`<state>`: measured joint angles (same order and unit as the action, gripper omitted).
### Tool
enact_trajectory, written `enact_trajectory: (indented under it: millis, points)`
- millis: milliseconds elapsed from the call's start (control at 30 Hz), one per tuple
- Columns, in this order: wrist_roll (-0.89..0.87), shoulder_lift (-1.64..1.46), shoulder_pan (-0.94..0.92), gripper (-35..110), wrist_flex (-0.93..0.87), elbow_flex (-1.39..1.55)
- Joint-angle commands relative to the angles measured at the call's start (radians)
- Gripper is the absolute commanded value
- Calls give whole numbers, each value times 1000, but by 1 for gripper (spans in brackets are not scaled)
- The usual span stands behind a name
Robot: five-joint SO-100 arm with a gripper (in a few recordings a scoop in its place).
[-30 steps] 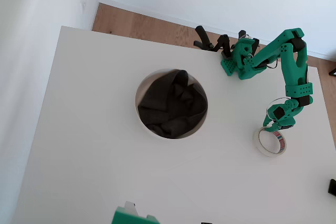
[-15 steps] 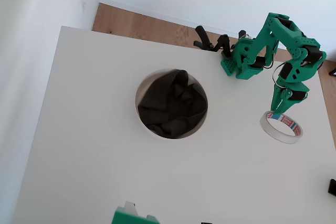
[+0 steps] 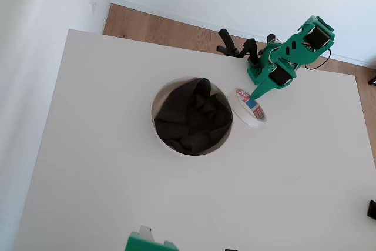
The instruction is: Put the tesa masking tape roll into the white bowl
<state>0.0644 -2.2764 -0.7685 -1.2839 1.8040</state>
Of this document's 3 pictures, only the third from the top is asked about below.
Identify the green gripper black motor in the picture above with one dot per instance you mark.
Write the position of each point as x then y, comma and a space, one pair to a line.
278, 77

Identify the white masking tape roll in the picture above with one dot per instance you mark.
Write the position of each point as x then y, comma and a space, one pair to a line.
235, 107

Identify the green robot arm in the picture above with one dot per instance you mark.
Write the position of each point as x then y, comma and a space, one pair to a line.
293, 46

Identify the black table clamp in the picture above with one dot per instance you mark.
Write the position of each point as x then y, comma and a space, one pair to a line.
227, 39
249, 45

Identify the black cloth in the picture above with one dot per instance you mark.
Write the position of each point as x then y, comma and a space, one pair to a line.
191, 121

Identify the white round bowl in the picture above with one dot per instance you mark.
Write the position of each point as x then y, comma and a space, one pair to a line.
160, 92

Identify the small black box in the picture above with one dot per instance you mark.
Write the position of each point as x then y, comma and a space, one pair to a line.
372, 210

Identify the green and white printed stand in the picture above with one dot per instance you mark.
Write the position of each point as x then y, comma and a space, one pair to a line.
141, 242

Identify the black frame piece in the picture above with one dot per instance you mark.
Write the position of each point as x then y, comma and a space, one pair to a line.
373, 82

